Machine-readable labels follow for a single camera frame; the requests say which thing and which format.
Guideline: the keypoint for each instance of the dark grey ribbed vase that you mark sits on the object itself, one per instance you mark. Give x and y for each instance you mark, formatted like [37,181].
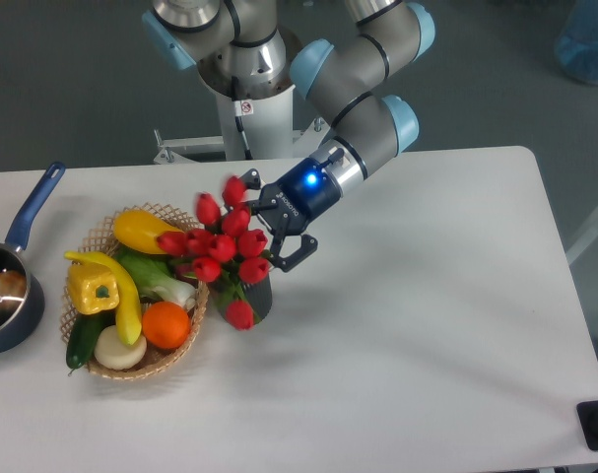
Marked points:
[242,305]

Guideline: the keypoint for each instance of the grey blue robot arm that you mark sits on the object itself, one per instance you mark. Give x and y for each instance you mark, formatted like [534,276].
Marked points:
[365,132]

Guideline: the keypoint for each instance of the yellow banana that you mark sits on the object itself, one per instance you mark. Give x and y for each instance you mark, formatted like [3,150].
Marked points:
[128,314]

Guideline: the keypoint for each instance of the blue plastic bag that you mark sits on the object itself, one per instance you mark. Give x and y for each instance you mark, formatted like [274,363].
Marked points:
[576,48]

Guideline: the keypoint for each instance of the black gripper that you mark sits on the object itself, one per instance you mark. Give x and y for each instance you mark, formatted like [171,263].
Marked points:
[302,194]

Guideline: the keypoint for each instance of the green cucumber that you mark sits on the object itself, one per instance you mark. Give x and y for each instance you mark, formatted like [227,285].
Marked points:
[83,338]

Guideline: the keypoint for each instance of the red radish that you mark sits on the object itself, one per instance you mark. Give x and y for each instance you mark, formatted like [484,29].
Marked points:
[184,273]

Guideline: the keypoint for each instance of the yellow mango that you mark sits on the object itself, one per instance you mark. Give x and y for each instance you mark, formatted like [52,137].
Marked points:
[139,229]

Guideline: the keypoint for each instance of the yellow bell pepper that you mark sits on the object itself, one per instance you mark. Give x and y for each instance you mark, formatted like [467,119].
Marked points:
[92,288]

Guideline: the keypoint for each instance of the orange fruit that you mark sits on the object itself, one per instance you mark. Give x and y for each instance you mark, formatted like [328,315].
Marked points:
[166,325]

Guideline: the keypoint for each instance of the woven wicker basket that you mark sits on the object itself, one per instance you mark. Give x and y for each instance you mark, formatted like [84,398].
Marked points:
[102,238]

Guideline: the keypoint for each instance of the red tulip bouquet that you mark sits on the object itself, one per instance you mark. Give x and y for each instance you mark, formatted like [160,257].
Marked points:
[224,246]

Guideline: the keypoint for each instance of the green bok choy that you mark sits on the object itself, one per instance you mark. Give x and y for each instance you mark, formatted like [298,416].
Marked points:
[154,279]

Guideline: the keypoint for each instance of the white round onion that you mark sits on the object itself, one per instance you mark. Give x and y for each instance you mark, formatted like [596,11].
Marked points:
[113,354]

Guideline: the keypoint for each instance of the black device at table edge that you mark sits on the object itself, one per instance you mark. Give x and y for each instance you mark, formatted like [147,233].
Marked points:
[588,417]

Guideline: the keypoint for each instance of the blue saucepan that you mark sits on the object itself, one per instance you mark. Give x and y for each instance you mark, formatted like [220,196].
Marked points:
[22,301]

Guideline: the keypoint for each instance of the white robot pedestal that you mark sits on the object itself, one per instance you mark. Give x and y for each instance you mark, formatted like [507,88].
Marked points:
[254,96]

